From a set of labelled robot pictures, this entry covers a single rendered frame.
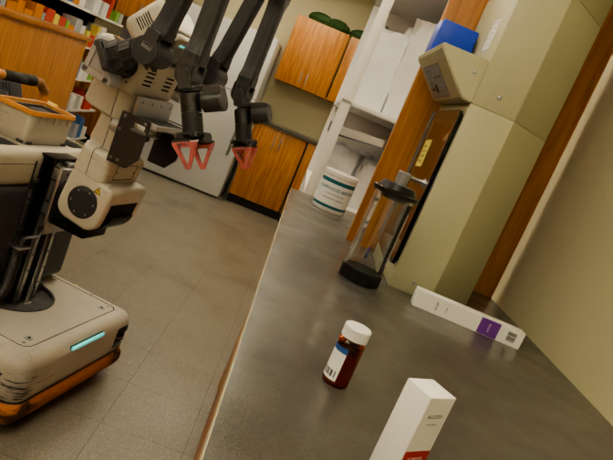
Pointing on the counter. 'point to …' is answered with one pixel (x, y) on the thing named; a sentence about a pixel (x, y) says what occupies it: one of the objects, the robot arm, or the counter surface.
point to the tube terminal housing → (494, 141)
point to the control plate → (436, 80)
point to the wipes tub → (335, 191)
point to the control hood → (455, 72)
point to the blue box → (444, 32)
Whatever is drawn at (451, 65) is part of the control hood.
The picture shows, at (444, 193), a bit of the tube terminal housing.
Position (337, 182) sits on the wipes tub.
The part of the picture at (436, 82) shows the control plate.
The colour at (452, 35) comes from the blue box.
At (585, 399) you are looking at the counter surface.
